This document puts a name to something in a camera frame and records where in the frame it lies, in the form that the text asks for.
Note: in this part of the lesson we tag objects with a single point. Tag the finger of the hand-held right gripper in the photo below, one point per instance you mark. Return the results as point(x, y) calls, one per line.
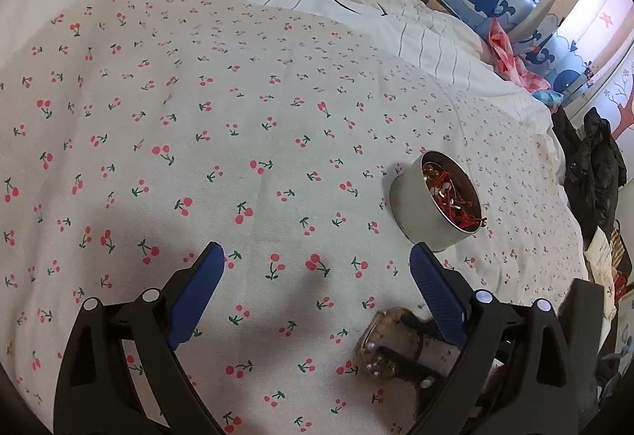
point(416, 373)
point(426, 328)

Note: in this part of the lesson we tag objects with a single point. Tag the white paper bag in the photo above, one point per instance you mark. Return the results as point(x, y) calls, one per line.
point(602, 256)

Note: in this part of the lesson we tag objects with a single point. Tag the light blue cloth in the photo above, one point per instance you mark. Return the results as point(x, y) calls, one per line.
point(547, 97)

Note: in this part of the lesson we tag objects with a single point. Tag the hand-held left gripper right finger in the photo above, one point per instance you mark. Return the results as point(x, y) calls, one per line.
point(436, 296)

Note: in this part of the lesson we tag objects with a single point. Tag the black jacket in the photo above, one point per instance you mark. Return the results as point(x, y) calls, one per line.
point(594, 167)

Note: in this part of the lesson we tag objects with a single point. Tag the cherry print bed sheet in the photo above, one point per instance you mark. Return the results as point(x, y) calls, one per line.
point(198, 118)

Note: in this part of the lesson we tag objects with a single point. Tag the pink cloth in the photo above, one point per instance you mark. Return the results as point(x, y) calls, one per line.
point(505, 53)

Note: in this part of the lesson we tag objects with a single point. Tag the tree wall sticker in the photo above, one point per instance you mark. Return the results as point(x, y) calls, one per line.
point(624, 108)

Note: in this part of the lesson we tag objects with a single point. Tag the round metal tin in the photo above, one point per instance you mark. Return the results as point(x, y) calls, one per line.
point(416, 212)

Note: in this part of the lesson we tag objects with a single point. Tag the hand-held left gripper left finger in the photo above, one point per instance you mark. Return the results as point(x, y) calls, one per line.
point(195, 296)

